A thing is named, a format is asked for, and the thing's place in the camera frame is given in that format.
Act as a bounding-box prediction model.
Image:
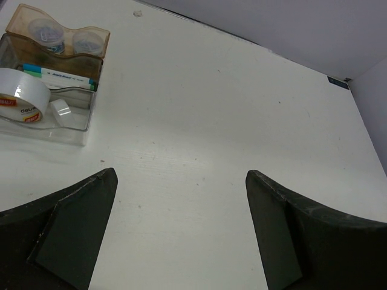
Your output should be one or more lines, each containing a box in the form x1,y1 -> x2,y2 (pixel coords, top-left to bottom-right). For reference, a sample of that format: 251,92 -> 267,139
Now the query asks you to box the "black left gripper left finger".
1,168 -> 118,289

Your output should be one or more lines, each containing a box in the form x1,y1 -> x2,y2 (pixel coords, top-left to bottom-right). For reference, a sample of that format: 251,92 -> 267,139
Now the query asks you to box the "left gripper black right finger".
246,170 -> 386,289

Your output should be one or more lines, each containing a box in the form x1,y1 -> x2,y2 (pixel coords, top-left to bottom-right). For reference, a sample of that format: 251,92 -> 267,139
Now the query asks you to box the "green capped white marker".
24,71 -> 95,91

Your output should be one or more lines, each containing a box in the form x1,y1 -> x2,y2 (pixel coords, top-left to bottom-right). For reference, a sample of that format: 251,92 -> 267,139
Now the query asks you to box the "small clear tape roll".
50,99 -> 75,127

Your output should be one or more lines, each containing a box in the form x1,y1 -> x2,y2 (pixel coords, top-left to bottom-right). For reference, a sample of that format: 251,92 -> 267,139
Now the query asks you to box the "blue capped white marker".
22,63 -> 95,85

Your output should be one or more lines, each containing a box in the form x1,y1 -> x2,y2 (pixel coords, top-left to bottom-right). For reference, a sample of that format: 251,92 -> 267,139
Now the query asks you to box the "clear jar of paper clips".
72,31 -> 104,56

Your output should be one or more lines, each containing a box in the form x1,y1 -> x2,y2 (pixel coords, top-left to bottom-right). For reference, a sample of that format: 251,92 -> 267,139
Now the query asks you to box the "large white tape roll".
1,68 -> 51,123

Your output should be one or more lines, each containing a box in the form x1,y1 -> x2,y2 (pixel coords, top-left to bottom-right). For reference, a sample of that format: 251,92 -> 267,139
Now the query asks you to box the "clear brown organizer container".
1,4 -> 110,146

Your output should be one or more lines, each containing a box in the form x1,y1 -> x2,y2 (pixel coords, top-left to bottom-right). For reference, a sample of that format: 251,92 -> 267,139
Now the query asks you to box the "black label right corner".
327,76 -> 350,90

